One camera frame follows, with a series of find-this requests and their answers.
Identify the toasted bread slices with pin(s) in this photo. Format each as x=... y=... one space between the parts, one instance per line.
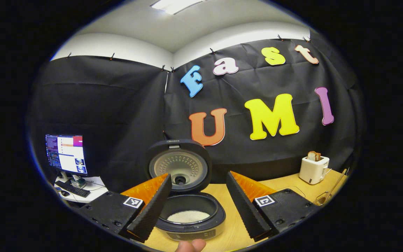
x=314 y=156

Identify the silver black rice cooker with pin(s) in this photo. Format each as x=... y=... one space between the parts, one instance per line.
x=180 y=164

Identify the white toaster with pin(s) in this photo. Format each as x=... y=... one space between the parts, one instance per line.
x=311 y=171

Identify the computer monitor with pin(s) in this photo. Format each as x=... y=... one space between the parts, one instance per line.
x=66 y=154

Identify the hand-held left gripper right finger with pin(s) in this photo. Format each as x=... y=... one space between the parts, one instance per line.
x=245 y=210

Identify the clear plastic container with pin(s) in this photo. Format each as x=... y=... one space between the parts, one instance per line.
x=294 y=190

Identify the small pale green box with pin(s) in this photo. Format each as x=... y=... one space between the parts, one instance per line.
x=78 y=182

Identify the white computer desk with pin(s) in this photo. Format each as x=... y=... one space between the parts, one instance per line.
x=96 y=190

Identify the black backdrop cloth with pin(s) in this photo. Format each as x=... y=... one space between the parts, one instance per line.
x=117 y=112

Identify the ceiling light panel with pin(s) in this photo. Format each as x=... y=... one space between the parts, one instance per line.
x=175 y=5

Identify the black computer mouse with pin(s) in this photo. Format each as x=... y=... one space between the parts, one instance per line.
x=65 y=193

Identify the black keyboard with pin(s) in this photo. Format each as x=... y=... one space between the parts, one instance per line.
x=72 y=189

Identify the white rice pile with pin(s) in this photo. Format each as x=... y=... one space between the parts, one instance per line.
x=189 y=217

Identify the wooden spoon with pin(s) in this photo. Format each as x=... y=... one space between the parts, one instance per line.
x=336 y=185

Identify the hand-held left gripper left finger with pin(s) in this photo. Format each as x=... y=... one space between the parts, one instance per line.
x=150 y=213

